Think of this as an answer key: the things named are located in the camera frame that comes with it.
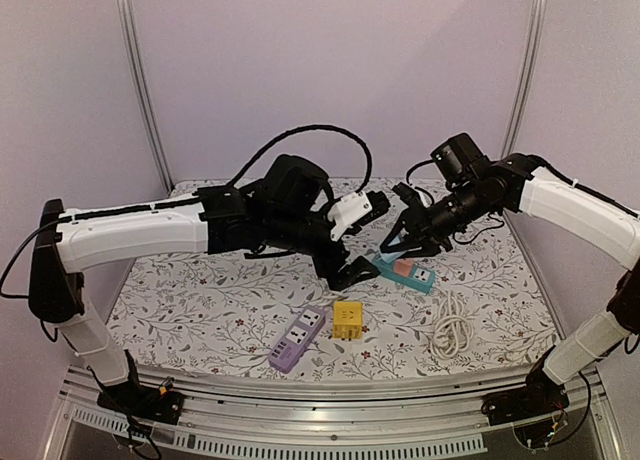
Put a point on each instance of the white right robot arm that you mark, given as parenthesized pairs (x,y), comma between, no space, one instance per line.
(591,260)

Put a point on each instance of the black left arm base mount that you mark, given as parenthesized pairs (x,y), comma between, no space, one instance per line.
(161,403)

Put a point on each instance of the aluminium front rail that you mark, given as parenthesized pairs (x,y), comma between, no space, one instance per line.
(436,417)

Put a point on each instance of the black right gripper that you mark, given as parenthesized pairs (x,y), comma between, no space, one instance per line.
(417,231)

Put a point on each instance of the purple power strip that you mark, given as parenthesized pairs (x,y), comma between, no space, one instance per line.
(292,345)

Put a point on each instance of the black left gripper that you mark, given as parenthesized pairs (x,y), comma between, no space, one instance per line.
(327,269)

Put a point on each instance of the teal power strip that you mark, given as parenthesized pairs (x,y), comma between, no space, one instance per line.
(421,280)

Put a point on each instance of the right aluminium frame post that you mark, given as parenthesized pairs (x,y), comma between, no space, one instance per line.
(533,39)

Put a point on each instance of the aluminium frame post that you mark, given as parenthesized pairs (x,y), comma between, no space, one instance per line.
(136,64)
(533,39)

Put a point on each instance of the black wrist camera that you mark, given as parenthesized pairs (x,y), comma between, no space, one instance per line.
(459,160)
(293,183)

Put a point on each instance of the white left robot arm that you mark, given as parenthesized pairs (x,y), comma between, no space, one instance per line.
(211,220)

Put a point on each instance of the yellow cube socket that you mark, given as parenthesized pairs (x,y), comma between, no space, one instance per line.
(347,320)

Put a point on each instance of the pink charger plug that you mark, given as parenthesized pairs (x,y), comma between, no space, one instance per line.
(403,267)

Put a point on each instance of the blue charger plug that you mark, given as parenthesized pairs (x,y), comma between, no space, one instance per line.
(391,256)

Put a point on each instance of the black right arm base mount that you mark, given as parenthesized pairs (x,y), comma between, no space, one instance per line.
(539,396)

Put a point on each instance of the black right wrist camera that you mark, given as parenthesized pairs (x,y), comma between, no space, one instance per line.
(459,160)

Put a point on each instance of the left aluminium frame post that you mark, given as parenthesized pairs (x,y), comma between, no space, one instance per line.
(136,64)

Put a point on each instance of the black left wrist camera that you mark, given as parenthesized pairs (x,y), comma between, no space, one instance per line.
(293,183)

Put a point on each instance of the floral table mat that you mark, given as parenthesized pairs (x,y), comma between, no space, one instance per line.
(223,314)

